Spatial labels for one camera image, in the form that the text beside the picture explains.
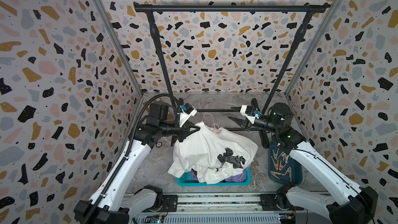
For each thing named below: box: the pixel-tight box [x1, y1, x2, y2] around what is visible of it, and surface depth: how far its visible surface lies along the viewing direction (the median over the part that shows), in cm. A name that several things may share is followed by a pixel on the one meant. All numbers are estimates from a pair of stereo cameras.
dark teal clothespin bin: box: [267, 139, 304, 186], surface depth 84 cm
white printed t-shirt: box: [167, 121, 259, 185], surface depth 73 cm
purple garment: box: [225, 164, 251, 183], surface depth 76 cm
